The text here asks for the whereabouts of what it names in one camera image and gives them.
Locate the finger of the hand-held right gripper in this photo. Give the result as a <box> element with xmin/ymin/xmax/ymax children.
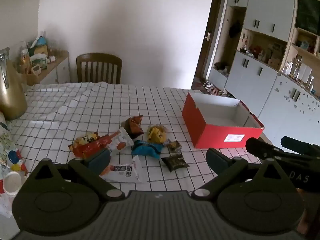
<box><xmin>245</xmin><ymin>137</ymin><xmax>300</xmax><ymax>162</ymax></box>
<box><xmin>280</xmin><ymin>136</ymin><xmax>320</xmax><ymax>155</ymax></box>

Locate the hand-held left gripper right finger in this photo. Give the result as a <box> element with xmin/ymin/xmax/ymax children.
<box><xmin>191</xmin><ymin>147</ymin><xmax>293</xmax><ymax>202</ymax></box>

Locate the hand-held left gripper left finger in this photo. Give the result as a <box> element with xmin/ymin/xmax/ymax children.
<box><xmin>27</xmin><ymin>148</ymin><xmax>125</xmax><ymax>202</ymax></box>

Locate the red snack packet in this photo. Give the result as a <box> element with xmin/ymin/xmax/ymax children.
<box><xmin>72</xmin><ymin>134</ymin><xmax>118</xmax><ymax>158</ymax></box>

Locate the red cardboard box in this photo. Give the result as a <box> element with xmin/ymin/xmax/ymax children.
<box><xmin>182</xmin><ymin>92</ymin><xmax>265</xmax><ymax>149</ymax></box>

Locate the white black-print snack packet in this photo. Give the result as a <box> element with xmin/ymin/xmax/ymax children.
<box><xmin>100</xmin><ymin>155</ymin><xmax>143</xmax><ymax>183</ymax></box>

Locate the white orange snack packet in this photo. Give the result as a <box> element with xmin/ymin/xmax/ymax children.
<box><xmin>107</xmin><ymin>127</ymin><xmax>135</xmax><ymax>155</ymax></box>

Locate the dark olive snack packet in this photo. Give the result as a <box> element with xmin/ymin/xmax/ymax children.
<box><xmin>161</xmin><ymin>155</ymin><xmax>190</xmax><ymax>172</ymax></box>

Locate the small dark green packet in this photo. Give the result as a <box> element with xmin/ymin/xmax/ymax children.
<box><xmin>167</xmin><ymin>141</ymin><xmax>182</xmax><ymax>153</ymax></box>

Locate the brown snack packet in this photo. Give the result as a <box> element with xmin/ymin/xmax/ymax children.
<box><xmin>121</xmin><ymin>115</ymin><xmax>145</xmax><ymax>140</ymax></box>

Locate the blue snack packet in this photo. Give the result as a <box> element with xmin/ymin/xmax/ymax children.
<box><xmin>131</xmin><ymin>140</ymin><xmax>164</xmax><ymax>158</ymax></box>

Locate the yellow snack packet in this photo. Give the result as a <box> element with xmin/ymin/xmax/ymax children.
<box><xmin>146</xmin><ymin>125</ymin><xmax>168</xmax><ymax>143</ymax></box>

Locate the white checkered tablecloth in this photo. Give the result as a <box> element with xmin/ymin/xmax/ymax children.
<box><xmin>0</xmin><ymin>82</ymin><xmax>273</xmax><ymax>220</ymax></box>

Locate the row of shoes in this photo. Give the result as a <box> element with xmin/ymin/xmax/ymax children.
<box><xmin>201</xmin><ymin>80</ymin><xmax>235</xmax><ymax>98</ymax></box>

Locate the group of glass jars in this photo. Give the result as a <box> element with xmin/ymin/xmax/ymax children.
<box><xmin>281</xmin><ymin>57</ymin><xmax>315</xmax><ymax>90</ymax></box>

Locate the colourful printed bag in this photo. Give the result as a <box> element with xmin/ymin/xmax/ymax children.
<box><xmin>0</xmin><ymin>115</ymin><xmax>28</xmax><ymax>175</ymax></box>

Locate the white cup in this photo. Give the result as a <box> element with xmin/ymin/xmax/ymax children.
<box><xmin>3</xmin><ymin>171</ymin><xmax>22</xmax><ymax>195</ymax></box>

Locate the group of shelf ornaments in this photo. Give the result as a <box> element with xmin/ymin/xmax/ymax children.
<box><xmin>240</xmin><ymin>34</ymin><xmax>285</xmax><ymax>68</ymax></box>

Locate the wood-topped white sideboard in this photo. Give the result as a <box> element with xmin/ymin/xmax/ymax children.
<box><xmin>26</xmin><ymin>51</ymin><xmax>70</xmax><ymax>85</ymax></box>

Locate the wooden chair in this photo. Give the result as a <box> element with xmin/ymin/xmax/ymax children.
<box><xmin>76</xmin><ymin>53</ymin><xmax>123</xmax><ymax>84</ymax></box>

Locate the gold kettle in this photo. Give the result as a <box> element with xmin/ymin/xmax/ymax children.
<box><xmin>0</xmin><ymin>47</ymin><xmax>28</xmax><ymax>120</ymax></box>

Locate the green tissue box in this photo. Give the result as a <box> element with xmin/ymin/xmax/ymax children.
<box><xmin>29</xmin><ymin>53</ymin><xmax>48</xmax><ymax>68</ymax></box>

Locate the hanging dark bag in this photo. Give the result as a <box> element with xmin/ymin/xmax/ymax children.
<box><xmin>229</xmin><ymin>20</ymin><xmax>242</xmax><ymax>38</ymax></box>

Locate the yellow bottle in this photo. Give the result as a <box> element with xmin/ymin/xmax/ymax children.
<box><xmin>19</xmin><ymin>50</ymin><xmax>30</xmax><ymax>73</ymax></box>

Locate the dark green board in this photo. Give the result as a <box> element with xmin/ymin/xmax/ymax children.
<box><xmin>295</xmin><ymin>0</ymin><xmax>320</xmax><ymax>34</ymax></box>

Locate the brown door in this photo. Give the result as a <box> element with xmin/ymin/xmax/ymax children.
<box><xmin>197</xmin><ymin>0</ymin><xmax>223</xmax><ymax>80</ymax></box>

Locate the white wall cabinet unit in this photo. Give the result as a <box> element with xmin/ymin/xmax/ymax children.
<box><xmin>209</xmin><ymin>0</ymin><xmax>320</xmax><ymax>145</ymax></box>

